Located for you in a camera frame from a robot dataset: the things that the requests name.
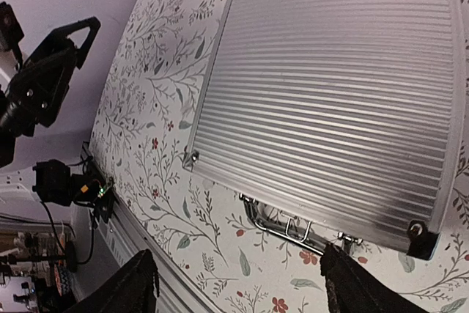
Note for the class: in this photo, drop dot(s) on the floral table mat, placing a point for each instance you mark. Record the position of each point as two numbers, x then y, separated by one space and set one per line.
221 262

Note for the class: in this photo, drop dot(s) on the aluminium poker case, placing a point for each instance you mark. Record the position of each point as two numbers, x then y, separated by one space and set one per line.
346 113

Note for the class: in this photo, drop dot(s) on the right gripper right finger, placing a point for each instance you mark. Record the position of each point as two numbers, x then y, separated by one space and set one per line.
351 288

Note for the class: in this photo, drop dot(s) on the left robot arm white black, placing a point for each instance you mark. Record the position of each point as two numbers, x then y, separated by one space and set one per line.
78 122

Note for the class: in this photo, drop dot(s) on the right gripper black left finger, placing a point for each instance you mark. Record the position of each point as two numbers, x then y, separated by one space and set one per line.
133 288

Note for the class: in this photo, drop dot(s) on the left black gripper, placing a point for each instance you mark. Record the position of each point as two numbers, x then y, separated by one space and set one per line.
34 96

